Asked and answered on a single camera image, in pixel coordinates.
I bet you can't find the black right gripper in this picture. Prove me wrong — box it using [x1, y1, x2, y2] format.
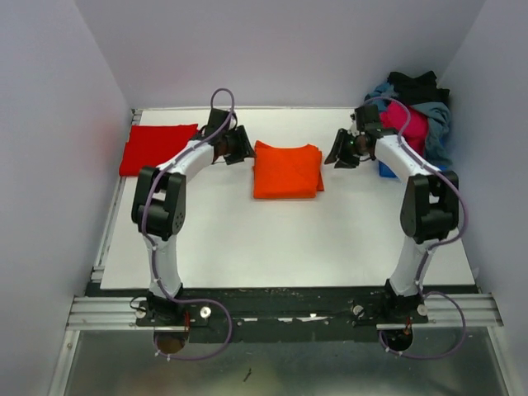
[323, 128, 367, 170]

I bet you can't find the orange t shirt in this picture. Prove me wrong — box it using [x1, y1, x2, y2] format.
[252, 140, 324, 200]

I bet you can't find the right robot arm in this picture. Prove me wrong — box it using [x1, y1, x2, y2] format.
[324, 105, 460, 323]

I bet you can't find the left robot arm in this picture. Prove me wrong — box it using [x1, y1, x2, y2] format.
[131, 107, 256, 326]

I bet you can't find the blue plastic bin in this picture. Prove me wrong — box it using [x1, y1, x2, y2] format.
[377, 158, 447, 179]

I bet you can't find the magenta t shirt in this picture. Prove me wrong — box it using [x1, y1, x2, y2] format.
[379, 102, 428, 156]

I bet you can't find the folded red t shirt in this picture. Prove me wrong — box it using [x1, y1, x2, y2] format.
[119, 124, 198, 177]

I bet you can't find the grey blue t shirt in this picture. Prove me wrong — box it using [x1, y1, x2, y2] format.
[365, 82, 451, 167]

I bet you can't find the black t shirt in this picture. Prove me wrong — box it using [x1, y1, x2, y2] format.
[387, 70, 450, 106]

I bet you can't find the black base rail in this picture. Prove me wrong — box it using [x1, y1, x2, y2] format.
[86, 283, 469, 349]

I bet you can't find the aluminium frame profile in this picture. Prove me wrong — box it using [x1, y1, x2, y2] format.
[65, 108, 144, 331]

